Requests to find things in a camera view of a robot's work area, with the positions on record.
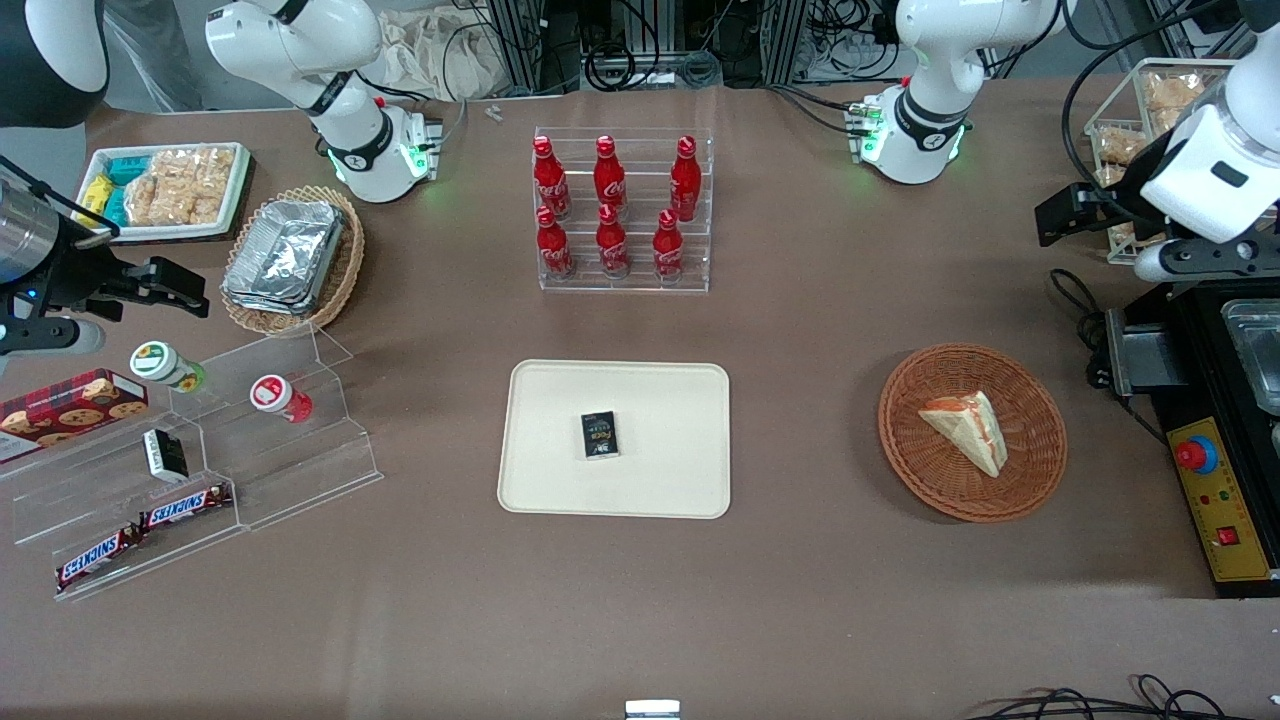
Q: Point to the green-lidded cup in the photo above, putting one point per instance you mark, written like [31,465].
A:
[160,363]

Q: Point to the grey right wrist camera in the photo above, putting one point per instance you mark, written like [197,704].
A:
[45,336]

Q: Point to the red emergency stop button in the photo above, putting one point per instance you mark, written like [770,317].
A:
[1195,455]

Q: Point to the metal pan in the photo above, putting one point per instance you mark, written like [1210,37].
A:
[1258,350]

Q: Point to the clear acrylic bottle rack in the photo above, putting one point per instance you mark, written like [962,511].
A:
[640,284]

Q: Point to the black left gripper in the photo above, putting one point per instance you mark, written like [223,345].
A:
[1128,200]

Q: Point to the small black and white box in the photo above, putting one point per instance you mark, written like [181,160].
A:
[165,455]

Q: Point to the white rectangular snack tray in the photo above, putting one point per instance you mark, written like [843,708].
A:
[235,215]

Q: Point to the white cloth bag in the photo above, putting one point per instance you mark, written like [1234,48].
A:
[440,50]

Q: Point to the red cola bottle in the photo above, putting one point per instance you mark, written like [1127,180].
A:
[549,185]
[685,185]
[553,250]
[612,248]
[668,250]
[609,180]

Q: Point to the triangular sandwich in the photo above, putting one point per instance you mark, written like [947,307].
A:
[968,430]

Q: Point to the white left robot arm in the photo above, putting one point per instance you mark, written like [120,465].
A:
[930,125]

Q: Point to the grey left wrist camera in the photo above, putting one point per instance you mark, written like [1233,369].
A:
[1200,260]

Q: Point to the yellow snack packet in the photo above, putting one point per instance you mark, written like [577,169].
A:
[96,192]

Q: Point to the black control box yellow panel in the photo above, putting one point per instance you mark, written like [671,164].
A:
[1225,500]

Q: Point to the clear acrylic stepped shelf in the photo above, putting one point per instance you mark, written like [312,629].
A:
[300,470]

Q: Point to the clear acrylic snack bin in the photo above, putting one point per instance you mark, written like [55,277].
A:
[1110,110]

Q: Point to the red-lidded cup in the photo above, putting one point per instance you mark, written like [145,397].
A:
[275,394]

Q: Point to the bagged fried snack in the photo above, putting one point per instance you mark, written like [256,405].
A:
[1118,145]
[1172,95]

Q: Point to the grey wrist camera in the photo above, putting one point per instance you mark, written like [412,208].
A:
[45,336]
[1200,260]

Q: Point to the red cookie box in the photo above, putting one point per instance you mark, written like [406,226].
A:
[70,410]

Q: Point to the orange-brown wicker basket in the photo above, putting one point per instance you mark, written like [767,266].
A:
[925,470]

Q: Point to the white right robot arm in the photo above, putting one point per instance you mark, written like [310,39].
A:
[352,140]

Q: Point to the teal snack packet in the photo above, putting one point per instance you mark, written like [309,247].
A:
[128,168]
[114,207]

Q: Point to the snickers bar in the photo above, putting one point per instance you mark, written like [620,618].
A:
[95,558]
[185,507]

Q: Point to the bag of rice crackers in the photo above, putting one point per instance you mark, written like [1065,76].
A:
[180,185]

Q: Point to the light oval wicker basket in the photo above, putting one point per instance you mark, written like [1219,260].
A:
[345,275]

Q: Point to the grey metal bracket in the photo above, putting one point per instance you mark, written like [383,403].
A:
[1145,355]

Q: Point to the beige plastic tray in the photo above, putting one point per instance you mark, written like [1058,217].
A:
[660,470]

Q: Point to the white metal block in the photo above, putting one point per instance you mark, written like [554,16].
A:
[652,710]

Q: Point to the aluminium foil container stack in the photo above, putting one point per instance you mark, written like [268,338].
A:
[285,250]

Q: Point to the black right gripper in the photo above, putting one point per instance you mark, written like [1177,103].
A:
[72,270]

